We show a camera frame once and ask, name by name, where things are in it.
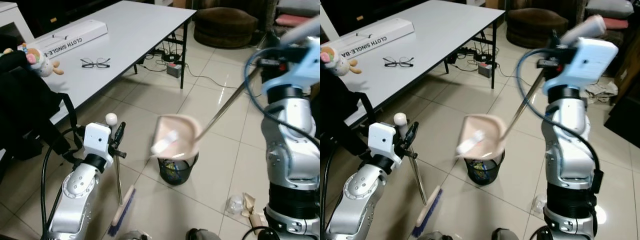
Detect pink long-handled dustpan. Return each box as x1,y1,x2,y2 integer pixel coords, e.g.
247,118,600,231
150,15,321,161
457,14,607,161

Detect blue-bristled broom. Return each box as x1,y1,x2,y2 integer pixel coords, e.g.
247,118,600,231
105,113,137,237
393,112,444,238

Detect brown round ottoman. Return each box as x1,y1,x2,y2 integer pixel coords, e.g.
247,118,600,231
194,7,259,49
506,7,570,49

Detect pink seat cushion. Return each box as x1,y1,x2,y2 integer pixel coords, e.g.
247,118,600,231
275,14,312,28
602,17,630,30

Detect white trash piece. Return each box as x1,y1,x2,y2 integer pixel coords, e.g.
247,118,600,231
151,130,179,154
457,130,486,154

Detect grey cushion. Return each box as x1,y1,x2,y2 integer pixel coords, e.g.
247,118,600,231
277,0,321,17
586,0,635,20

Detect crumpled white paper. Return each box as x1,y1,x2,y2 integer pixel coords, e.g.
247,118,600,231
586,80,621,105

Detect black round trash bin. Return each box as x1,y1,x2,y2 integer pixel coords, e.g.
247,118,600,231
157,151,200,187
464,152,506,187

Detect white plush toy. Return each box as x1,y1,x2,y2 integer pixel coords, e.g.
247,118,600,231
320,45,362,77
2,42,65,78

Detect black-framed glasses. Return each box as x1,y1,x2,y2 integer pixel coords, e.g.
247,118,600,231
383,56,415,68
80,57,112,69

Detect black chair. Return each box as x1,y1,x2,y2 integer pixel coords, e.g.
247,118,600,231
0,50,81,161
320,75,376,156

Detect dark low furniture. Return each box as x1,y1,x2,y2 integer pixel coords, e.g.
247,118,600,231
604,97,640,148

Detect long white printed carton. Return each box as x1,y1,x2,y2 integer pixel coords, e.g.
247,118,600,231
20,19,109,52
334,17,416,56

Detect white table with black legs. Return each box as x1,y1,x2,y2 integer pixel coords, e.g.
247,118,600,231
320,0,506,128
0,0,197,126

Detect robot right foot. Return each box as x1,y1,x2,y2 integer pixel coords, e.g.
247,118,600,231
492,228,523,240
186,228,222,240

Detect clear crumpled plastic wrapper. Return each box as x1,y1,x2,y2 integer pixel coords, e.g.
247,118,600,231
226,196,246,216
532,195,547,216

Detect torn brown cardboard scraps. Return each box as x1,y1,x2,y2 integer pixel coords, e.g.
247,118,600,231
241,192,269,230

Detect white cabinet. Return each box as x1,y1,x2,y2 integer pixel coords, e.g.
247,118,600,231
0,2,35,43

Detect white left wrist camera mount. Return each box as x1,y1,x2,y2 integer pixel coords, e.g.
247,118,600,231
82,122,114,166
367,122,404,165

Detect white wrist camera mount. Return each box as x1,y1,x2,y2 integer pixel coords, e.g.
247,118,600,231
542,37,619,96
367,122,404,165
261,37,321,96
82,122,114,166

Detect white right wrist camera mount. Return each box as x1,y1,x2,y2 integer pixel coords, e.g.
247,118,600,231
542,37,619,96
261,37,321,96

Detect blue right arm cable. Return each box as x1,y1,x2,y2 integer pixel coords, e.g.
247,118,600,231
516,47,604,193
243,47,321,148

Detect thin black floor cable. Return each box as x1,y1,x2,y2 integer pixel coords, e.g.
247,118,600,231
492,69,522,90
181,69,251,92

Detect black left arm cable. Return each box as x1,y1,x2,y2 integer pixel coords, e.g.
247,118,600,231
320,145,351,240
40,127,86,240

